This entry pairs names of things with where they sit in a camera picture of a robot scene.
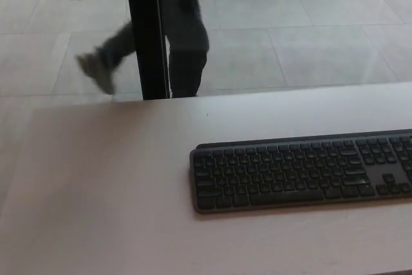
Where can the walking person in dark clothes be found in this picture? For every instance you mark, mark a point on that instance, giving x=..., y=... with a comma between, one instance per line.
x=188, y=24

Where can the black window frame post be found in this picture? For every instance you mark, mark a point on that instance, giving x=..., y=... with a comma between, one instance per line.
x=145, y=30

